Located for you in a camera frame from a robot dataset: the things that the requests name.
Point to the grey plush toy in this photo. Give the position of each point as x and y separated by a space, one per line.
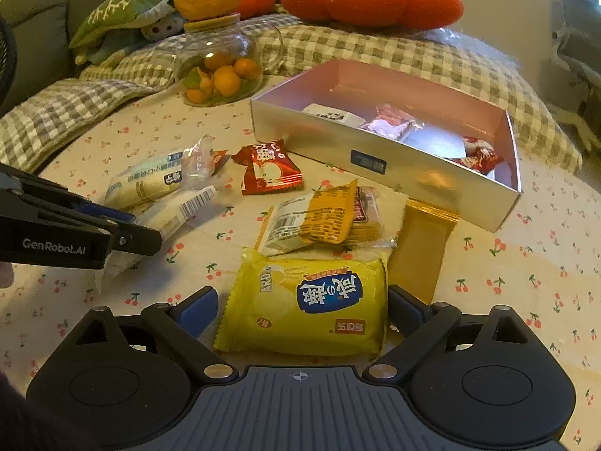
168 26

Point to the grey checked blanket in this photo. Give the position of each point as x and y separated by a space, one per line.
49 120

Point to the grey office chair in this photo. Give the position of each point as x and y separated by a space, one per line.
576 48

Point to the gold brown wafer bar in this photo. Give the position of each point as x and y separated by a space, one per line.
415 262

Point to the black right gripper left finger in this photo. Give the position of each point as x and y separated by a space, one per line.
177 328

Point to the dark grey sofa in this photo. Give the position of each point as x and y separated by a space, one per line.
42 31

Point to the white small snack packet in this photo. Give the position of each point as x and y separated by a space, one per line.
334 115

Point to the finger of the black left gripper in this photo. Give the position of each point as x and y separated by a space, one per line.
135 239
96 210

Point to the yellow snack bag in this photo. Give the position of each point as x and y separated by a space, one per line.
312 307

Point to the green leaf pattern pillow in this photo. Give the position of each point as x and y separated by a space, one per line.
119 15

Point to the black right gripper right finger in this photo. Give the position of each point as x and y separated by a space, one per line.
424 330

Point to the small red pumpkin cushion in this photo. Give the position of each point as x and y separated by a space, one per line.
254 8

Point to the silver foil snack packet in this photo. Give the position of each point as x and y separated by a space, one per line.
436 141

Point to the pink snack packet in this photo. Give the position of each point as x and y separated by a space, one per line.
392 123

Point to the pink cardboard tray box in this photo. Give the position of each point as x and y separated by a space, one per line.
484 200

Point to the dark red snack packet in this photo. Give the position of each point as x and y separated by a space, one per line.
268 168

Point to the clear bread roll packet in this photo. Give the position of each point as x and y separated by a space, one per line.
154 178

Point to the white barcode bread packet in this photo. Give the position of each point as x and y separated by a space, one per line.
166 216

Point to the glass jar with tangerines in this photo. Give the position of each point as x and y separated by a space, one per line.
220 63

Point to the red white candy packet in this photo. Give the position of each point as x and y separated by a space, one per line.
479 156

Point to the clear plastic bag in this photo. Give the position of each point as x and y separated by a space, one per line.
452 38

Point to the orange clear cracker packet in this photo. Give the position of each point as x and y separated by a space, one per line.
344 216

